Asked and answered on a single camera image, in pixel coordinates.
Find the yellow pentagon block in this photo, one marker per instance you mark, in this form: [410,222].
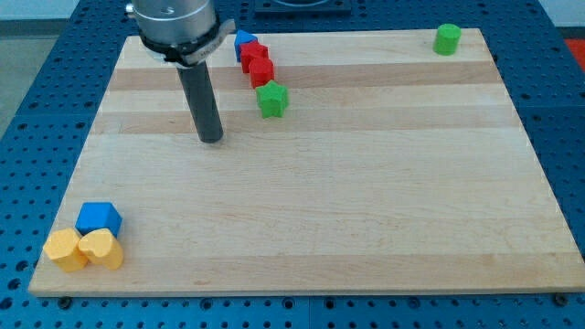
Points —
[62,248]

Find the blue cube block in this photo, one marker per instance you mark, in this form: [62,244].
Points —
[98,215]

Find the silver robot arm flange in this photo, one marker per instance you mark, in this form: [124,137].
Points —
[182,32]

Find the wooden board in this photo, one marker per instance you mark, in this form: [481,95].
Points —
[394,170]

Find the green star block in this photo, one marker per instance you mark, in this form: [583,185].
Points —
[272,99]

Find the green cylinder block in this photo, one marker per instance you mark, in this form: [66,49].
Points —
[447,39]

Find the red cylinder block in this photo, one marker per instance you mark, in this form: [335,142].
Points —
[261,71]

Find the blue triangle block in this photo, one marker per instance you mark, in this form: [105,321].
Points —
[242,37]

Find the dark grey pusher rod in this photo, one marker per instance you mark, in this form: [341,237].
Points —
[201,100]

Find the yellow heart block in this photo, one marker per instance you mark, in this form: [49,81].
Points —
[101,247]

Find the red star block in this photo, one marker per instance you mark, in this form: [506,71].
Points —
[250,51]

